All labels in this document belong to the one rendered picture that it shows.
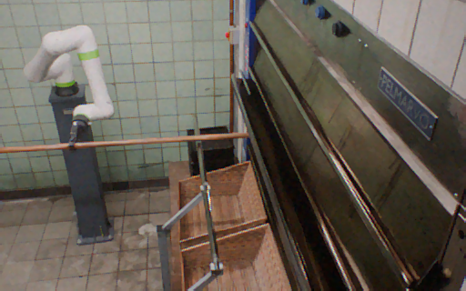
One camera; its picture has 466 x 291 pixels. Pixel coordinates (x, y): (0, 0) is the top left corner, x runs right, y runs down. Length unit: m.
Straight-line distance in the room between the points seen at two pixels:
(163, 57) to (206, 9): 0.48
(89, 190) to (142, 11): 1.33
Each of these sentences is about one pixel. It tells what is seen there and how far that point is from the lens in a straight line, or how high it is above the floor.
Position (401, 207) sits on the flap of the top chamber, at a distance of 1.06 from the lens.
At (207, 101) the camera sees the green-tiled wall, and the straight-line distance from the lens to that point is 3.64.
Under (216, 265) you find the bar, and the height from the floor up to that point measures 1.17.
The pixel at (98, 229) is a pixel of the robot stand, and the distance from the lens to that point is 3.59.
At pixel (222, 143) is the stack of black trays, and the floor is 0.90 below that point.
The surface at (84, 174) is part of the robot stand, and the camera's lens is 3.28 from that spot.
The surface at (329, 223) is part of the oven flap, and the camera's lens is 1.46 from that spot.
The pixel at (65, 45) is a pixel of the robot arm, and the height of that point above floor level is 1.63.
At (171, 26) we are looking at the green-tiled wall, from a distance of 3.40.
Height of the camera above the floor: 2.43
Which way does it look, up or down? 31 degrees down
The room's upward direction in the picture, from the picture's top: straight up
